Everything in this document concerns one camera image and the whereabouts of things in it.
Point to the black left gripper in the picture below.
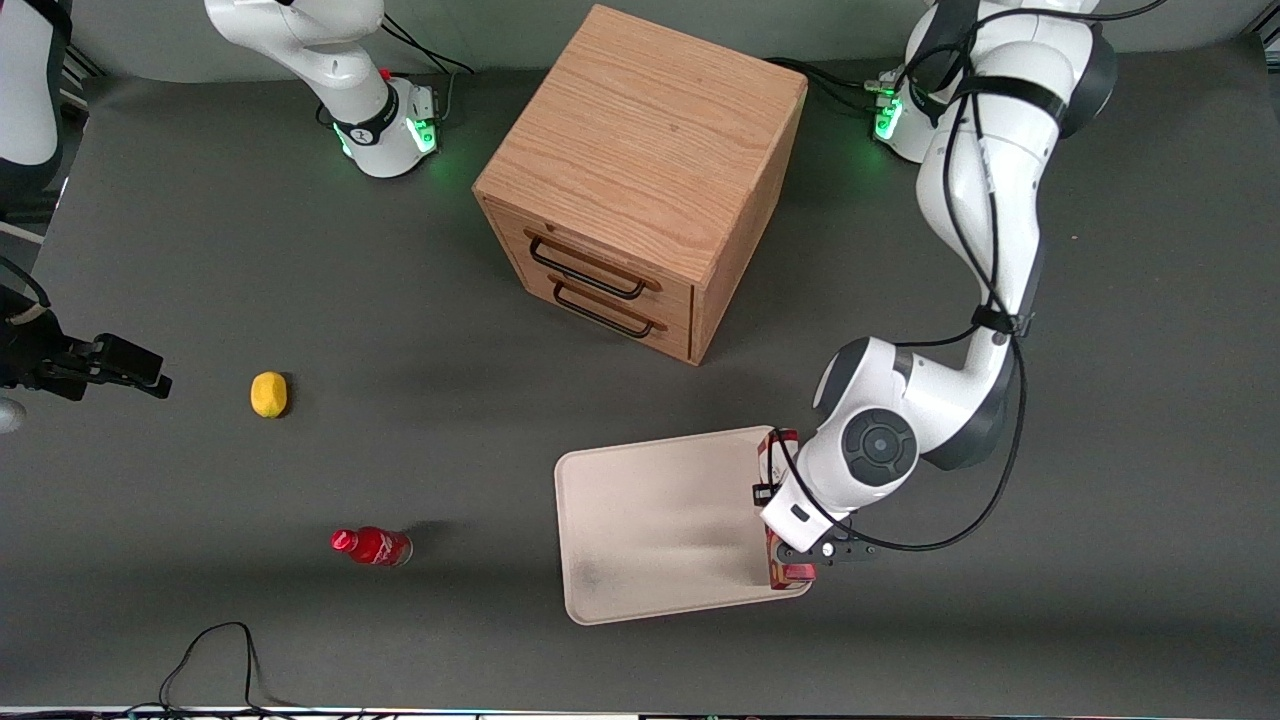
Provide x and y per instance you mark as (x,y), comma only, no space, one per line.
(758,494)

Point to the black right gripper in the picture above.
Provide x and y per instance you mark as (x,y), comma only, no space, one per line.
(38,356)

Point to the red cookie box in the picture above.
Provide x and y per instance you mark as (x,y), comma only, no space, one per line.
(795,574)

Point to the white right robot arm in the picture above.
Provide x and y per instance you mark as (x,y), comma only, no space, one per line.
(370,120)

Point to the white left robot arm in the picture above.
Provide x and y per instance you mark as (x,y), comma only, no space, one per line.
(985,180)

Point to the beige plastic tray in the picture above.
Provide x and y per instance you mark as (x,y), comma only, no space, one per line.
(660,520)

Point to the yellow lemon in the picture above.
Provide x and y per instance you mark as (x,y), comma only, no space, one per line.
(268,394)

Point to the red plastic bottle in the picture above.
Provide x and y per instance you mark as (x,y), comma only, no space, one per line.
(375,546)

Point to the wooden drawer cabinet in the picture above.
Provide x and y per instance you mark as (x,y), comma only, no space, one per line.
(650,150)

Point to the metal frame rail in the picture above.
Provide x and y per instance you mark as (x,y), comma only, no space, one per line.
(82,75)

